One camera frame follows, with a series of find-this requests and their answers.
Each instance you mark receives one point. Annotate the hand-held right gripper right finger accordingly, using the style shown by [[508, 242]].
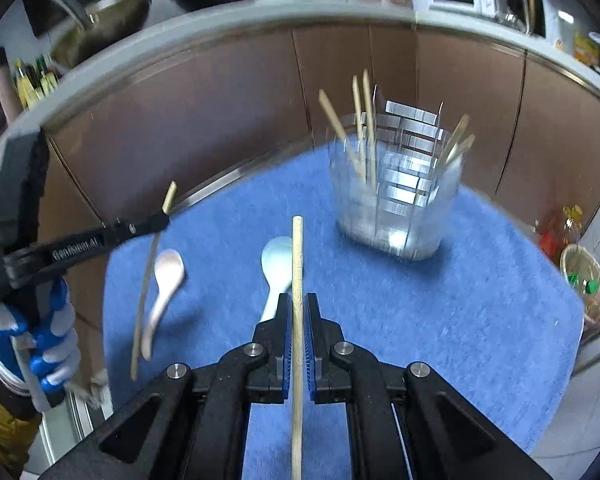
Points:
[[310, 360]]

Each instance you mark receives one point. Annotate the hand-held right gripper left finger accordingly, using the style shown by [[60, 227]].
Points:
[[286, 375]]

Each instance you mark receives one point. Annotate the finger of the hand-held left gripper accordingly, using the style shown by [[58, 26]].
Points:
[[140, 227]]

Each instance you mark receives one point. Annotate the wooden chopstick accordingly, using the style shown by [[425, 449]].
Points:
[[141, 320], [297, 270], [359, 110], [462, 146], [369, 110], [337, 125], [457, 132]]

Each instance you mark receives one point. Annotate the person's left forearm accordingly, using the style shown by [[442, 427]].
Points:
[[5, 390]]

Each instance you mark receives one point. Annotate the person's left hand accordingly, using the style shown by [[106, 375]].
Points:
[[50, 340]]

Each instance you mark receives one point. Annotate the white ceramic spoon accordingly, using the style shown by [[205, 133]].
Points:
[[279, 265], [166, 280]]

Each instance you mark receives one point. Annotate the brown lower cabinets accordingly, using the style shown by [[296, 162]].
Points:
[[205, 125]]

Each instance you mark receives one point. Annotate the blue towel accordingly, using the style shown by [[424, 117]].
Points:
[[430, 335]]

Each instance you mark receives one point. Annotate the person's yellow clothing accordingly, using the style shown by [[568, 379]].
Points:
[[5, 440]]

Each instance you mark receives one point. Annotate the yellow green-capped bottle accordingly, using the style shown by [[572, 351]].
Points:
[[46, 76], [24, 82]]

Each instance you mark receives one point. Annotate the brass wok with lid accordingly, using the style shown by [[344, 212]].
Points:
[[105, 22]]

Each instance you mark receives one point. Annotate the large oil bottle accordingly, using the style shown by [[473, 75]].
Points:
[[562, 232]]

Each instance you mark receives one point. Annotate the waste bin with bottles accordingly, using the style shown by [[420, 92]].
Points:
[[587, 285]]

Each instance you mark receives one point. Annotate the yellow oil bottle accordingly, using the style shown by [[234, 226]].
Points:
[[587, 47]]

